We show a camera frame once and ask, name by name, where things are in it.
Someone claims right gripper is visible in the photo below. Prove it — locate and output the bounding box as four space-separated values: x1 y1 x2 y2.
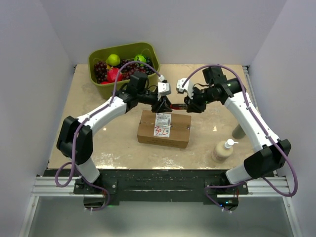
185 85 219 113

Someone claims red black utility knife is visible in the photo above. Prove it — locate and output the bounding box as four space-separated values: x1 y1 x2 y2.
170 103 188 110

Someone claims brown cardboard express box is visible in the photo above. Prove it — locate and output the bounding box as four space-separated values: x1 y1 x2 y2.
137 110 192 149

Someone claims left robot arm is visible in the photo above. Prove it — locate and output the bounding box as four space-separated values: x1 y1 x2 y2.
56 72 171 194

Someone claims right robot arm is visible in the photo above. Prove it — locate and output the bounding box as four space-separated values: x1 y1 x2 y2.
176 64 294 194

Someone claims cream lotion pump bottle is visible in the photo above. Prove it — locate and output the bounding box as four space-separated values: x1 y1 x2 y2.
211 139 238 163

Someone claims green striped ball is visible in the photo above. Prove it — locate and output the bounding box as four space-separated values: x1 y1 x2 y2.
134 54 147 63

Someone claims olive green plastic bin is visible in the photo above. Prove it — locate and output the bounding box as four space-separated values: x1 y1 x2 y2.
88 42 160 100

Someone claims yellow-green pear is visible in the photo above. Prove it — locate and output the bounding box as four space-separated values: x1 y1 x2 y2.
106 54 120 67

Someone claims dark red grape bunch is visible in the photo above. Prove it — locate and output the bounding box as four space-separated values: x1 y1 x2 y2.
93 59 154 84

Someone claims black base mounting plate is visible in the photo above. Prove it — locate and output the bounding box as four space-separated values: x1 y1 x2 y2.
44 168 276 210

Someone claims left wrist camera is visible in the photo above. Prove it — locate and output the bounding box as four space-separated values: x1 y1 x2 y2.
158 82 171 99

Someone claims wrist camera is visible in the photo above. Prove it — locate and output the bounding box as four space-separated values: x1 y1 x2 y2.
158 82 171 99
176 78 194 99

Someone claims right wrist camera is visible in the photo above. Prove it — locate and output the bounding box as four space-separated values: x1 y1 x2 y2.
176 78 194 99

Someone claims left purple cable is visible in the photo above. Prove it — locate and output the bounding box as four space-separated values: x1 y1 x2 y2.
54 61 165 214

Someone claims aluminium frame rail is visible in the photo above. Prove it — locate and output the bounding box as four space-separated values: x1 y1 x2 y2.
32 64 293 198

